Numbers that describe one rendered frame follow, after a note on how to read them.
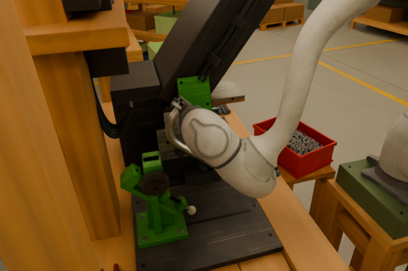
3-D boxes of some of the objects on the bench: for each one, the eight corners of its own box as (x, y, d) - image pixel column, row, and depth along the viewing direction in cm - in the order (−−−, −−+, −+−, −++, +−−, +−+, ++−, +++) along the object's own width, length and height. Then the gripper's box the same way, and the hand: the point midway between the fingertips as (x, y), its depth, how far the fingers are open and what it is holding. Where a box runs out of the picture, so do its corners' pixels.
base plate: (197, 97, 182) (197, 94, 181) (282, 251, 89) (283, 246, 88) (126, 107, 174) (125, 104, 173) (138, 288, 81) (137, 284, 80)
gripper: (223, 126, 87) (204, 109, 109) (180, 92, 82) (169, 82, 104) (207, 146, 87) (192, 125, 109) (163, 114, 82) (156, 99, 104)
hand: (183, 106), depth 104 cm, fingers closed on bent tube, 3 cm apart
